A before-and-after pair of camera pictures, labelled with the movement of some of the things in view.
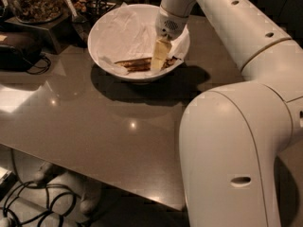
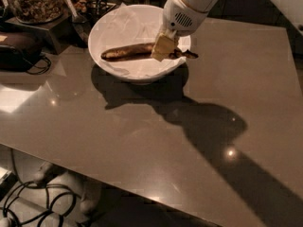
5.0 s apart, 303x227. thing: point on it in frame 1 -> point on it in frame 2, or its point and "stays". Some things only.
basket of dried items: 37,3 stays
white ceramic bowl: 121,41 stays
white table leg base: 88,189 stays
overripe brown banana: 143,64 -> 143,51
